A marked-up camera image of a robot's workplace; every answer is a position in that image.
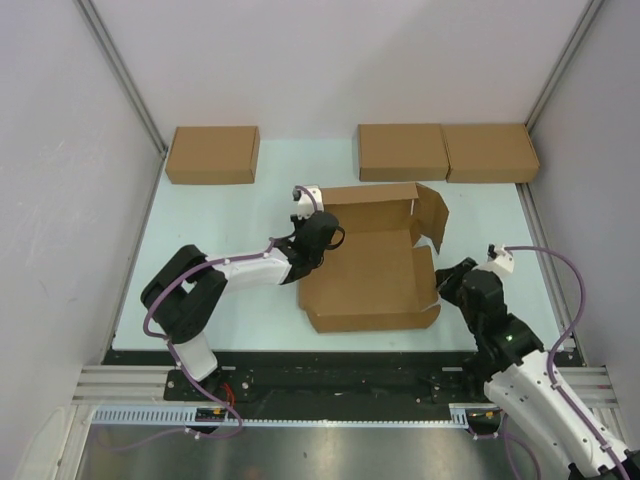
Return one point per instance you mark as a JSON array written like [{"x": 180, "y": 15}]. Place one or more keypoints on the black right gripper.
[{"x": 446, "y": 279}]

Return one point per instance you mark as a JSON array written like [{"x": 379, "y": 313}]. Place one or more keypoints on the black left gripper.
[{"x": 296, "y": 222}]

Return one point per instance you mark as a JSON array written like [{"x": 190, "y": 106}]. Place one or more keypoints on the cardboard box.
[
  {"x": 490, "y": 153},
  {"x": 382, "y": 276},
  {"x": 401, "y": 152},
  {"x": 213, "y": 155}
]

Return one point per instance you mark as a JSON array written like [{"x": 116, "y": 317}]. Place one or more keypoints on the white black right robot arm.
[{"x": 513, "y": 370}]

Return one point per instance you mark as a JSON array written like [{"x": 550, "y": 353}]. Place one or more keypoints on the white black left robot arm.
[{"x": 182, "y": 296}]

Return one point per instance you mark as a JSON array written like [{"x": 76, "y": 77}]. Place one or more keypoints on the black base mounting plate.
[{"x": 368, "y": 406}]

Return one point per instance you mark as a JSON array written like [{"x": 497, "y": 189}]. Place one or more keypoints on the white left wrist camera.
[{"x": 308, "y": 200}]

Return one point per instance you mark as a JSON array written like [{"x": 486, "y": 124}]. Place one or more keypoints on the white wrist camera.
[
  {"x": 500, "y": 260},
  {"x": 308, "y": 200}
]

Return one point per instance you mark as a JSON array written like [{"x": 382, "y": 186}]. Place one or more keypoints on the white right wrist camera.
[{"x": 500, "y": 260}]

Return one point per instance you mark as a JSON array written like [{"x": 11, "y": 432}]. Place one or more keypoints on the aluminium corner post right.
[{"x": 580, "y": 31}]

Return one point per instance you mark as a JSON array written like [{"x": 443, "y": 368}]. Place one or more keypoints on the aluminium corner post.
[
  {"x": 114, "y": 59},
  {"x": 580, "y": 31}
]

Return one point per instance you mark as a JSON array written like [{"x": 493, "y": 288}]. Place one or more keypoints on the aluminium corner post left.
[{"x": 114, "y": 59}]

